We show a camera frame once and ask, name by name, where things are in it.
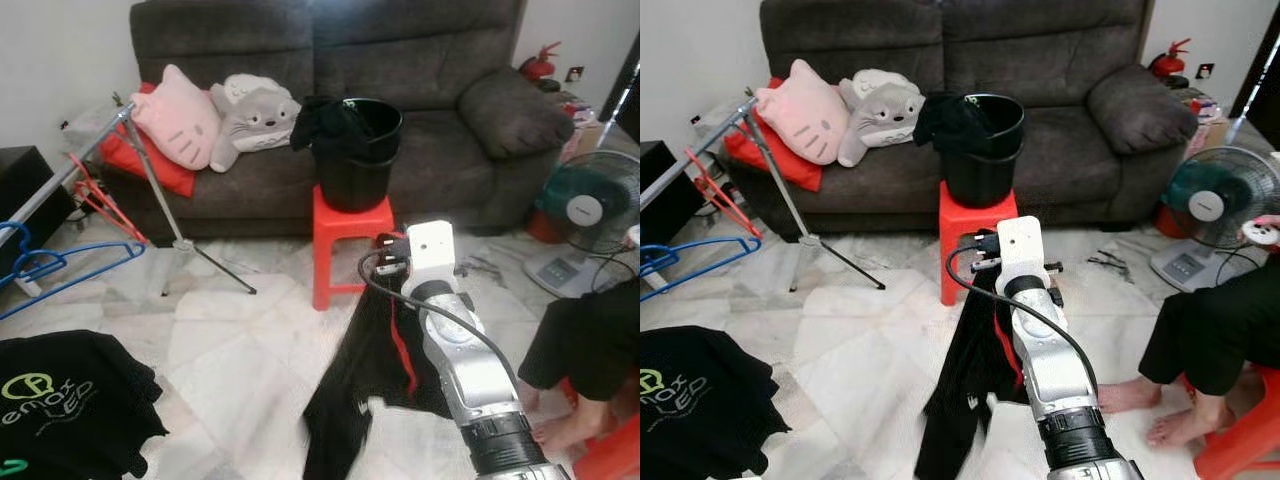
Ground navy shirt red collar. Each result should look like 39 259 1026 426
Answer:
301 269 452 480
911 259 1042 480

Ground red plastic hanger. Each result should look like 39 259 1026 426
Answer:
67 151 152 247
682 147 764 242

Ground blue plastic hanger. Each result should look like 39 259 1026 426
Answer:
640 234 764 305
0 219 149 324

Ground red plastic stool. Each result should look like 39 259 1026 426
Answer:
311 182 397 312
569 374 641 480
937 179 1022 307
1192 364 1280 480

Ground black plastic bucket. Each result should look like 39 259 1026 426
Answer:
311 96 405 215
939 92 1027 210

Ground black crumpled garment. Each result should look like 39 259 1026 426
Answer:
911 89 997 157
289 94 377 157

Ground grey Totoro plush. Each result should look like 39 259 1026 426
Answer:
837 67 927 169
207 72 304 175

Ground green bladed floor fan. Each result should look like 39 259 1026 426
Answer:
1149 144 1280 294
526 149 641 302

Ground dark grey sofa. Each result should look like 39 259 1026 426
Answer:
94 0 579 242
719 0 1202 237

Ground seated person black shorts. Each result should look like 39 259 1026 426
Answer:
1096 264 1280 449
517 274 641 457

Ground pink cat face pillow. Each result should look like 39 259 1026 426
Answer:
752 57 852 168
129 62 224 172

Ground red cushion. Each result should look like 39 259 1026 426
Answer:
97 81 200 200
722 77 817 194

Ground red fire extinguisher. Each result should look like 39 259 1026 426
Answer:
1149 36 1194 82
519 39 564 84

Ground silver metal clothes rack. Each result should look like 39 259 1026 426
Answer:
0 94 259 299
640 89 889 294

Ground translucent plastic container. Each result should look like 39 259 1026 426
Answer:
59 99 132 147
689 97 752 142

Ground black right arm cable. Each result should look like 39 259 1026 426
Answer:
357 247 522 402
944 244 1102 402

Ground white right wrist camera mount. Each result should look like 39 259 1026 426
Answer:
404 219 460 287
996 214 1052 282

